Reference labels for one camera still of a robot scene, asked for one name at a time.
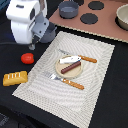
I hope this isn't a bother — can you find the white blue fish toy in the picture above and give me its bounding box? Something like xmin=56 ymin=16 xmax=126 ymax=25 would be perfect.
xmin=59 ymin=56 xmax=81 ymax=64

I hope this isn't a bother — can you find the red tomato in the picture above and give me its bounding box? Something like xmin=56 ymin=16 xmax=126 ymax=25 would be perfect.
xmin=21 ymin=53 xmax=34 ymax=64

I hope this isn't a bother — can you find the yellow bread loaf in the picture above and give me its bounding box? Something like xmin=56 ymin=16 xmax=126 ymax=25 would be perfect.
xmin=3 ymin=71 xmax=28 ymax=86

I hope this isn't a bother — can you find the grey saucepan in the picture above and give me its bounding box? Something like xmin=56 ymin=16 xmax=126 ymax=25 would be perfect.
xmin=58 ymin=1 xmax=79 ymax=19

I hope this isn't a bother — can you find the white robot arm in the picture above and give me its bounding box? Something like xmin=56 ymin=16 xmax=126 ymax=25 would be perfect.
xmin=6 ymin=0 xmax=54 ymax=50

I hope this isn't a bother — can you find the brown sausage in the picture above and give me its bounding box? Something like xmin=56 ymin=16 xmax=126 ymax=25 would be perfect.
xmin=61 ymin=61 xmax=81 ymax=74

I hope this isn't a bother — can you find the round wooden plate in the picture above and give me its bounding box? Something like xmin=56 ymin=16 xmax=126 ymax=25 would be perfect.
xmin=55 ymin=55 xmax=83 ymax=79

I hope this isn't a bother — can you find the beige woven placemat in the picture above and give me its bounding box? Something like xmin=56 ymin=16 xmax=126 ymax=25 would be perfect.
xmin=13 ymin=31 xmax=114 ymax=128

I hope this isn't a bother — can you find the brown toy stove top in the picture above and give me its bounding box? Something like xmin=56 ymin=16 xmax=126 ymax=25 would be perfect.
xmin=49 ymin=0 xmax=128 ymax=43

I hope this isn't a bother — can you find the beige bowl on stove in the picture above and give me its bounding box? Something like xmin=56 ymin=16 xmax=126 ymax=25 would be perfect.
xmin=116 ymin=4 xmax=128 ymax=31

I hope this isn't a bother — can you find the fork with orange handle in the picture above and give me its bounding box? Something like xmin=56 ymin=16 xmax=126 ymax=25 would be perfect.
xmin=43 ymin=71 xmax=84 ymax=90

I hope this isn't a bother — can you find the knife with orange handle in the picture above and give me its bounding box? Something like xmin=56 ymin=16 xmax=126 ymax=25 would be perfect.
xmin=58 ymin=49 xmax=97 ymax=63

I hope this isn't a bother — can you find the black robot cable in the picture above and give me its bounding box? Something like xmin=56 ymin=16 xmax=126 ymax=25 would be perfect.
xmin=0 ymin=41 xmax=18 ymax=46

